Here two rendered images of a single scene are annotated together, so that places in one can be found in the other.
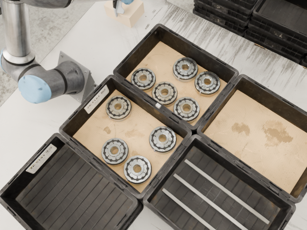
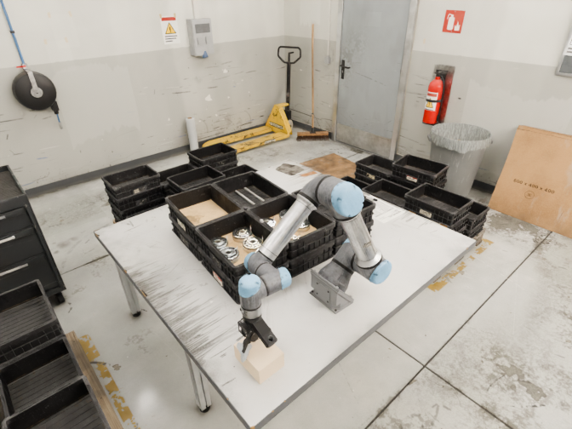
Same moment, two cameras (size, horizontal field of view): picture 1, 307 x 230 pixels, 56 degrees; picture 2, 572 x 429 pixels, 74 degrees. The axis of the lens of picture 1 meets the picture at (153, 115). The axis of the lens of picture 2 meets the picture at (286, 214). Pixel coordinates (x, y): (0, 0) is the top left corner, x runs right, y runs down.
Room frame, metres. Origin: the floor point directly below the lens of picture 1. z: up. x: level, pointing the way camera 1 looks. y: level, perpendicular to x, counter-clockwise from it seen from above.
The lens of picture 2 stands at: (2.02, 0.26, 1.96)
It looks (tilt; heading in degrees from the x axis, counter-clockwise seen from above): 31 degrees down; 186
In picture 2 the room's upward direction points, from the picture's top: 1 degrees counter-clockwise
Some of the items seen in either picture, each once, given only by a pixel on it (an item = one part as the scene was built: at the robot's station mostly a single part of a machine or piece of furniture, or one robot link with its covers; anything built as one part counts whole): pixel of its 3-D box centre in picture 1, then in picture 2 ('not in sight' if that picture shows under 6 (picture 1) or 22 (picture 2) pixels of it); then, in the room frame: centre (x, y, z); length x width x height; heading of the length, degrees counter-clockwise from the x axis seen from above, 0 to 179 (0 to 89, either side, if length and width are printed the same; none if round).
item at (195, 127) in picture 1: (174, 73); (240, 237); (0.55, -0.11, 0.92); 0.40 x 0.30 x 0.02; 42
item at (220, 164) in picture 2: not in sight; (214, 172); (-1.33, -0.78, 0.37); 0.40 x 0.30 x 0.45; 136
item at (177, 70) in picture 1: (185, 67); (228, 253); (0.60, -0.16, 0.86); 0.10 x 0.10 x 0.01
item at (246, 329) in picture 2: not in sight; (251, 323); (1.05, 0.03, 0.89); 0.09 x 0.08 x 0.12; 46
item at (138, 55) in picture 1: (174, 80); (241, 246); (0.55, -0.11, 0.87); 0.40 x 0.30 x 0.11; 42
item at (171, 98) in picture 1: (164, 92); (253, 243); (0.50, -0.06, 0.86); 0.10 x 0.10 x 0.01
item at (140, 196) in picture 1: (124, 132); (289, 217); (0.35, 0.11, 0.92); 0.40 x 0.30 x 0.02; 42
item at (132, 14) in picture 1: (124, 8); (259, 355); (1.07, 0.05, 0.74); 0.16 x 0.12 x 0.07; 46
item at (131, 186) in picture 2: not in sight; (136, 198); (-0.75, -1.33, 0.37); 0.40 x 0.30 x 0.45; 136
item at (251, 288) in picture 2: not in sight; (250, 291); (1.06, 0.04, 1.05); 0.09 x 0.08 x 0.11; 128
